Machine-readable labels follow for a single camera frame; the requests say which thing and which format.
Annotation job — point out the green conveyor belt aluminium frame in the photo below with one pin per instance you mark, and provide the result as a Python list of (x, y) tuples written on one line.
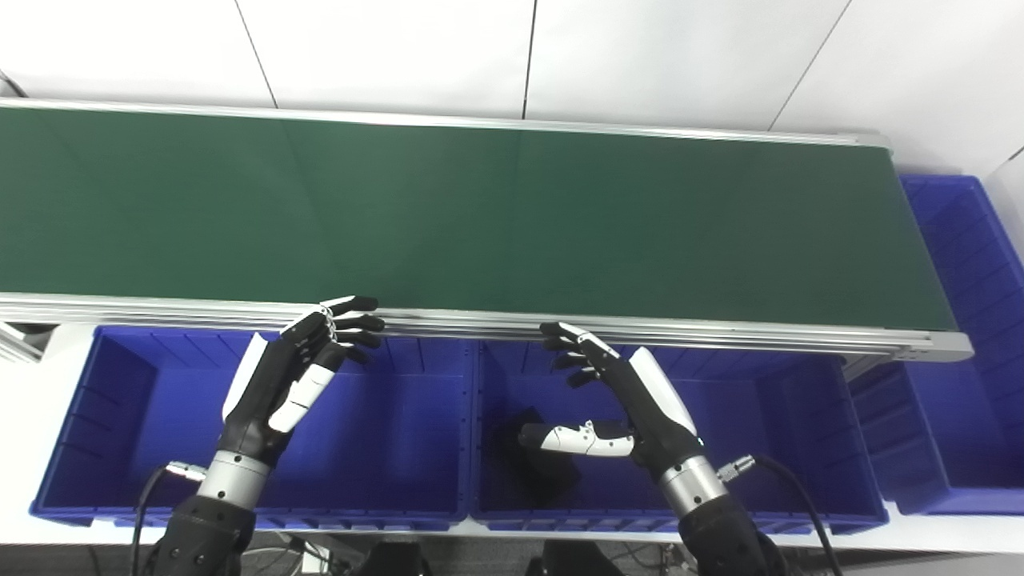
[(480, 216)]

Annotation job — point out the black cylinder-on-block part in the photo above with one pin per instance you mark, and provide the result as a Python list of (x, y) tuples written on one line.
[(544, 476)]

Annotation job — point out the aluminium conveyor support leg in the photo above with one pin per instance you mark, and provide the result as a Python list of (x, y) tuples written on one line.
[(20, 340)]

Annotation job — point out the blue plastic bin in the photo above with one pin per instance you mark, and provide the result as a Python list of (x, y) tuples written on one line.
[(160, 416), (960, 416), (760, 432)]

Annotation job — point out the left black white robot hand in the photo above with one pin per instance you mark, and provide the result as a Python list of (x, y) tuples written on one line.
[(268, 392)]

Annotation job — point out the black robot leg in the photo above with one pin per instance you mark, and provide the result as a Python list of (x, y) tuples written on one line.
[(572, 560), (396, 560)]

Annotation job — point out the right black silver robot arm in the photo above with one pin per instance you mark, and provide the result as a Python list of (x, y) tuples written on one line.
[(716, 520)]

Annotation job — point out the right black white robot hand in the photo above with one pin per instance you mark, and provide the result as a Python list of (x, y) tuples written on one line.
[(660, 416)]

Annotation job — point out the left black silver robot arm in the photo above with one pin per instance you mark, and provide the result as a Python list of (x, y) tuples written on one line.
[(212, 520)]

